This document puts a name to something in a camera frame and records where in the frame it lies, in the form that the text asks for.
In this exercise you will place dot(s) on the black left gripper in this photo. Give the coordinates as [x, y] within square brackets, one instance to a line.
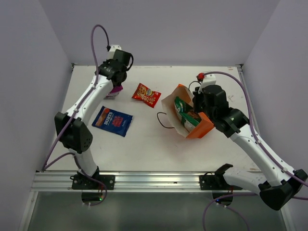
[108, 62]

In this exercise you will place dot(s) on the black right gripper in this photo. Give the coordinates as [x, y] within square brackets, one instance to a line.
[197, 96]

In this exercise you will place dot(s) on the purple snack bag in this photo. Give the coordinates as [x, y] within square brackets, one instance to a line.
[114, 92]

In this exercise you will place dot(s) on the green snack bag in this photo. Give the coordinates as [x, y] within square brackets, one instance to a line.
[187, 116]

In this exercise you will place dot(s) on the orange paper bag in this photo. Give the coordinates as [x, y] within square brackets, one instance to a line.
[183, 92]

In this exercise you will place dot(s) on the red snack packet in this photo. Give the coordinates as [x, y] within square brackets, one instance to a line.
[145, 94]

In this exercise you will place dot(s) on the blue Burts crisps bag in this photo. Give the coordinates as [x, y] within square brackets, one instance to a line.
[112, 121]

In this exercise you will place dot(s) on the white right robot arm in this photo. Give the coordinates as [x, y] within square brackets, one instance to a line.
[278, 181]

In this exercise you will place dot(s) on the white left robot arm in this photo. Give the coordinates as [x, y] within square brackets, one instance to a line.
[72, 126]

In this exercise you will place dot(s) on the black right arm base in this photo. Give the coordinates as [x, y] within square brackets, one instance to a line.
[215, 181]

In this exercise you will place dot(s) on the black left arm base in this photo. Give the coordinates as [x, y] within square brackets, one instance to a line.
[95, 182]

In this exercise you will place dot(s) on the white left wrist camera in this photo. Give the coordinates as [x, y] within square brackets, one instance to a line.
[112, 50]

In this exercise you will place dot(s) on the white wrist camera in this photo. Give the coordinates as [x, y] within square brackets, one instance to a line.
[112, 50]
[206, 80]

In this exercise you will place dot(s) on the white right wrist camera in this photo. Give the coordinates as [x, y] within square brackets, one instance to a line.
[206, 80]

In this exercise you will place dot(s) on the aluminium table edge rail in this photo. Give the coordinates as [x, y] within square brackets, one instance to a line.
[241, 75]

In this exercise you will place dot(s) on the aluminium front mounting rail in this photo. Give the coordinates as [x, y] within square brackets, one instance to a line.
[124, 181]

